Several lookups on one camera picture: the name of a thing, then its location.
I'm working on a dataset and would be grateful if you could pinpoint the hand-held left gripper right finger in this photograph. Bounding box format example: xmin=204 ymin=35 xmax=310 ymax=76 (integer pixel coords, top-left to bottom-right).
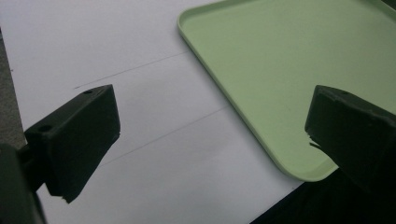
xmin=304 ymin=84 xmax=396 ymax=195

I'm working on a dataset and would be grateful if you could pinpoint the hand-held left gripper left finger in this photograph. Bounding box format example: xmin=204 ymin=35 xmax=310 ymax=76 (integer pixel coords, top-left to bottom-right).
xmin=18 ymin=84 xmax=121 ymax=204

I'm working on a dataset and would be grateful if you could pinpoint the light green plastic tray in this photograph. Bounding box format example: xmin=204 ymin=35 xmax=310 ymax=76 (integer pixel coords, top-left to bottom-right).
xmin=177 ymin=0 xmax=396 ymax=183

